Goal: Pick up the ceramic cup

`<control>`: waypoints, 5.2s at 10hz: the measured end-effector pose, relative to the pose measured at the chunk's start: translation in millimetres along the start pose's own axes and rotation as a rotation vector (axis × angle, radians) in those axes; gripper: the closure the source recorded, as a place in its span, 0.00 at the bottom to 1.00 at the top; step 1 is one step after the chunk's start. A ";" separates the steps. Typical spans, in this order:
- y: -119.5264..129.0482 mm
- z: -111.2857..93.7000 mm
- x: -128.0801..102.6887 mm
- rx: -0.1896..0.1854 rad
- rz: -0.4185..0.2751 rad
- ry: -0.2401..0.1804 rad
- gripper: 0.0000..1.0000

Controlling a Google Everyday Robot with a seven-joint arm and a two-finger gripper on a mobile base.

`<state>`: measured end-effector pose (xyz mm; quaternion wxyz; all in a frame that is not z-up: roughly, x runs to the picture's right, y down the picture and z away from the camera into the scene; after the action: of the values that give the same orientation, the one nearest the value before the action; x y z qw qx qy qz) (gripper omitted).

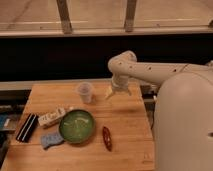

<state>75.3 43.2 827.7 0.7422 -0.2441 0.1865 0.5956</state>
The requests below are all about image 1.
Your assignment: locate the left metal window post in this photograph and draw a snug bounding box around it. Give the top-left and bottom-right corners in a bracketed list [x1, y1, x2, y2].
[56, 0, 72, 34]

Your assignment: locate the blue sponge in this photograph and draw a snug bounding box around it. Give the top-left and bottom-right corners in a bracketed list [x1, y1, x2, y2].
[40, 132, 64, 149]

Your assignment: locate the green round bowl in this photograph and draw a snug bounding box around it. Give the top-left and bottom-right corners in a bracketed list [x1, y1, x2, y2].
[58, 109, 95, 144]

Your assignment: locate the white ceramic cup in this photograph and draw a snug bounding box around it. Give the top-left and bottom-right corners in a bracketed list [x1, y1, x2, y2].
[77, 82, 93, 103]

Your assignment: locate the right metal window post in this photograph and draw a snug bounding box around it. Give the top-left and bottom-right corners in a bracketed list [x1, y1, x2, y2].
[124, 0, 137, 32]

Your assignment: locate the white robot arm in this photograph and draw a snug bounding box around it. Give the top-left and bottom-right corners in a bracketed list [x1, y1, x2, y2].
[107, 51, 213, 171]

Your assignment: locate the white packaged item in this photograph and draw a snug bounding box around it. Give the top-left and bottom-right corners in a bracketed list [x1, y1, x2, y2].
[38, 107, 73, 128]

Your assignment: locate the black rectangular box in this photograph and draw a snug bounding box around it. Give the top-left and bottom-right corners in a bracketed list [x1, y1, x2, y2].
[16, 114, 38, 143]

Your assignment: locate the metal window post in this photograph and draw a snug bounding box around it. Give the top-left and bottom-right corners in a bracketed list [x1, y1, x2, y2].
[124, 0, 137, 32]
[56, 0, 72, 34]

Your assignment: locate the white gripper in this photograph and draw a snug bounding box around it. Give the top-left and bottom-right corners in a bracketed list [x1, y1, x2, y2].
[105, 75, 132, 99]

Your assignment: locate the red brown elongated object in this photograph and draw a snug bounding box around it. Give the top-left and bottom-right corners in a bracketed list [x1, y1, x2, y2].
[102, 127, 112, 151]

